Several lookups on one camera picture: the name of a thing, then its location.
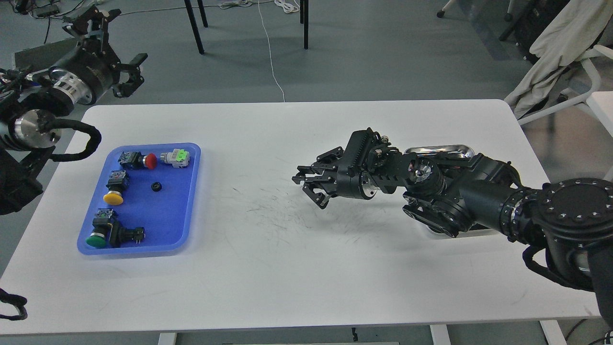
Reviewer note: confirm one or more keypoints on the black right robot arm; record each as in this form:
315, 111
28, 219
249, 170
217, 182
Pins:
567, 226

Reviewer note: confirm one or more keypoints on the yellow push button switch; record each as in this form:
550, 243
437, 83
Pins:
117, 183

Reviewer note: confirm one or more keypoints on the beige cloth on chair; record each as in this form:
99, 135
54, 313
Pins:
570, 34

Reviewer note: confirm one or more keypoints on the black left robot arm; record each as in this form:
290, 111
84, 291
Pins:
34, 110

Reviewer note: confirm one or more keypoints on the grey green switch part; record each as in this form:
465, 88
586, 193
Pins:
177, 158

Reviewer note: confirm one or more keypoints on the red push button switch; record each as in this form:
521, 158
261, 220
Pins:
135, 160

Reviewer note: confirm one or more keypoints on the small black gear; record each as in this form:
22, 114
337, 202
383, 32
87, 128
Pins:
156, 187

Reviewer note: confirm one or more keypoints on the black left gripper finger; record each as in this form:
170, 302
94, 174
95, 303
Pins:
90, 23
135, 79

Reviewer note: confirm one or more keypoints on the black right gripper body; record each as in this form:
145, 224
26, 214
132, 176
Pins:
365, 152

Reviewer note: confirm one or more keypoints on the blue plastic tray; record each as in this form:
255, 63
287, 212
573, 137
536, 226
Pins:
165, 215

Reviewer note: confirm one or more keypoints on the grey green plastic crate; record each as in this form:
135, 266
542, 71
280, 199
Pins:
42, 57

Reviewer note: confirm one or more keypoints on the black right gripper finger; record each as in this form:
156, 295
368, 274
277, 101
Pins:
324, 172
320, 198

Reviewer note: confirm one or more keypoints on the silver metal tray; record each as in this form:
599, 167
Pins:
435, 200

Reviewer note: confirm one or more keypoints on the black table leg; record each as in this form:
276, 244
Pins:
304, 20
201, 8
194, 27

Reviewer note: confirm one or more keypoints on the green push button switch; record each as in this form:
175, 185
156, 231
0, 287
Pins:
105, 225

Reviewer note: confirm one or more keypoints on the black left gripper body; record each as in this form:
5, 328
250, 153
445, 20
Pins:
85, 74

